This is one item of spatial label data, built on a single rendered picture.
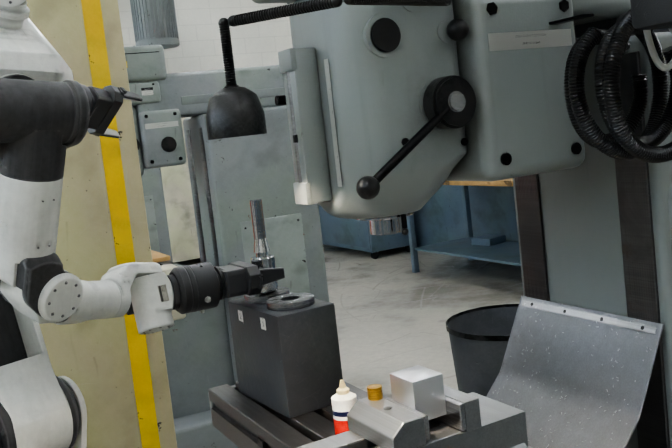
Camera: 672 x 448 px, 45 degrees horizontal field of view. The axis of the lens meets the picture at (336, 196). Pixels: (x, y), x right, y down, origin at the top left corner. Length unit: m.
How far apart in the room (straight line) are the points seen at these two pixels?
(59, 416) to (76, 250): 1.34
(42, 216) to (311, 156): 0.41
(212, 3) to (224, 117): 9.84
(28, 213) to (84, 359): 1.63
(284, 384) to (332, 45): 0.66
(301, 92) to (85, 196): 1.75
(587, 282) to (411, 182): 0.44
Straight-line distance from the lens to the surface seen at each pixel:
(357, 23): 1.07
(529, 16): 1.19
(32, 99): 1.20
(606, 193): 1.36
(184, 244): 9.59
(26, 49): 1.34
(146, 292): 1.50
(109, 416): 2.90
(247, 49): 10.87
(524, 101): 1.17
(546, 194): 1.46
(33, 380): 1.50
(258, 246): 1.59
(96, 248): 2.79
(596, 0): 1.30
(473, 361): 3.10
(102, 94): 1.87
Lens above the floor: 1.44
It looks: 5 degrees down
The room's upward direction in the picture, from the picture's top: 6 degrees counter-clockwise
